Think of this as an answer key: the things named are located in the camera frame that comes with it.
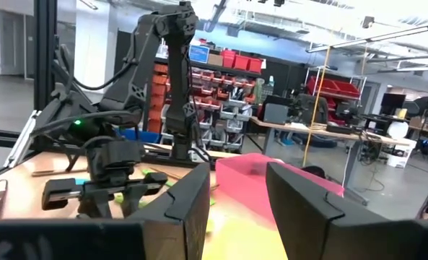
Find blue wall sign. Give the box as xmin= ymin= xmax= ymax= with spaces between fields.
xmin=188 ymin=44 xmax=211 ymax=64

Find blue storage crate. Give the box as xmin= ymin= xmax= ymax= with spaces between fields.
xmin=119 ymin=129 xmax=161 ymax=144

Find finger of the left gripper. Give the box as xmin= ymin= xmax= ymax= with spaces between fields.
xmin=77 ymin=191 xmax=110 ymax=220
xmin=121 ymin=183 xmax=149 ymax=218

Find storage shelf with bins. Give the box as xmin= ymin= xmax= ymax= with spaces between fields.
xmin=147 ymin=46 xmax=267 ymax=152

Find black workbench equipment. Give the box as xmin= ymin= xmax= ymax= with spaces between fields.
xmin=262 ymin=92 xmax=326 ymax=126

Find white box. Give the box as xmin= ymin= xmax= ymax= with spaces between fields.
xmin=385 ymin=136 xmax=416 ymax=169

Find green silicone spoon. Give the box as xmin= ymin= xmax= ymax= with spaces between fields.
xmin=113 ymin=192 xmax=146 ymax=209

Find silver aluminium bar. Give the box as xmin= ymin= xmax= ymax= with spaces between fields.
xmin=3 ymin=109 xmax=42 ymax=169

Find black desktop monitor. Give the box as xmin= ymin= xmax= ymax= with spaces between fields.
xmin=380 ymin=92 xmax=408 ymax=116

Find pink translucent plastic bin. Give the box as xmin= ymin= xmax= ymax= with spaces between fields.
xmin=215 ymin=152 xmax=345 ymax=227

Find gold metal spoon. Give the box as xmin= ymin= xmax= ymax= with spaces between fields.
xmin=31 ymin=167 xmax=89 ymax=178

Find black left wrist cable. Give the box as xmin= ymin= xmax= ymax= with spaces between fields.
xmin=29 ymin=110 xmax=142 ymax=140

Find wire rack red bins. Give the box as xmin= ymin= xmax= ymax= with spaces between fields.
xmin=305 ymin=66 xmax=367 ymax=126

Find yellow translucent plastic bin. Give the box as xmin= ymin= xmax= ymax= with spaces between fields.
xmin=201 ymin=189 xmax=289 ymax=260

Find wooden workbench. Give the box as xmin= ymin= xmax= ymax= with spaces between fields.
xmin=249 ymin=116 xmax=413 ymax=207

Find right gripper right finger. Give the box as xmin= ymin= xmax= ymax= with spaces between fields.
xmin=265 ymin=162 xmax=393 ymax=260

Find yellow hanging cord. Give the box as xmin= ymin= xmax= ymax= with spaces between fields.
xmin=302 ymin=45 xmax=333 ymax=168

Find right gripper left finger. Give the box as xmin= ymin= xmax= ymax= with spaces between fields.
xmin=126 ymin=162 xmax=211 ymax=260

